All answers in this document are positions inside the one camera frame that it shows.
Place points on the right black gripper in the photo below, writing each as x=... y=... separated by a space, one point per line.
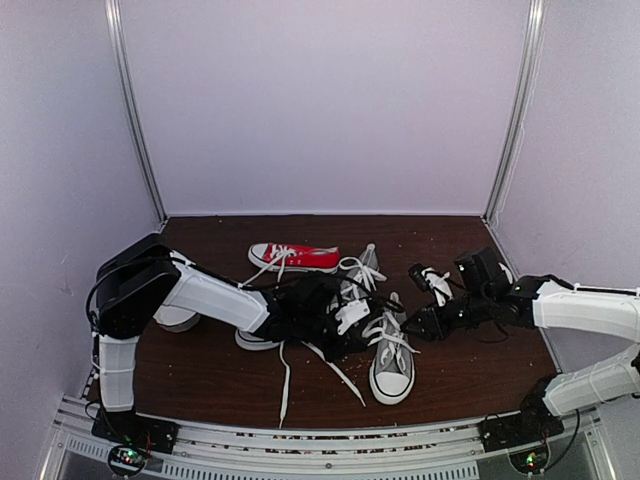
x=434 y=328

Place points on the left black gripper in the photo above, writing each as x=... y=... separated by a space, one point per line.
x=347 y=345

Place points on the grey sneaker with laces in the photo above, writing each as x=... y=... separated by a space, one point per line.
x=361 y=274

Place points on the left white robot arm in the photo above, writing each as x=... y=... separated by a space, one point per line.
x=149 y=281

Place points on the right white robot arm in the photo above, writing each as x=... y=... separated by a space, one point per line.
x=492 y=293

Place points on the back red sneaker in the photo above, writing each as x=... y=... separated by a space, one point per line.
x=288 y=258

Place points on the white fluted bowl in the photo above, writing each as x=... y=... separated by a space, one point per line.
x=176 y=320

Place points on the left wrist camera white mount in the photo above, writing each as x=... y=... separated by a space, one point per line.
x=350 y=314

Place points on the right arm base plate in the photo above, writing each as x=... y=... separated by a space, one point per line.
x=510 y=431

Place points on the front aluminium rail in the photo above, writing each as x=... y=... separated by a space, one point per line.
x=445 y=450

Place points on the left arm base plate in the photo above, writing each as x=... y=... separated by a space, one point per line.
x=142 y=432

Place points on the right aluminium frame post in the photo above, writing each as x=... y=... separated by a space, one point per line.
x=524 y=87

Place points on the aluminium frame post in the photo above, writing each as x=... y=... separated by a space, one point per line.
x=118 y=42
x=524 y=87

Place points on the left aluminium frame post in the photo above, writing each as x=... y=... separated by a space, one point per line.
x=118 y=42

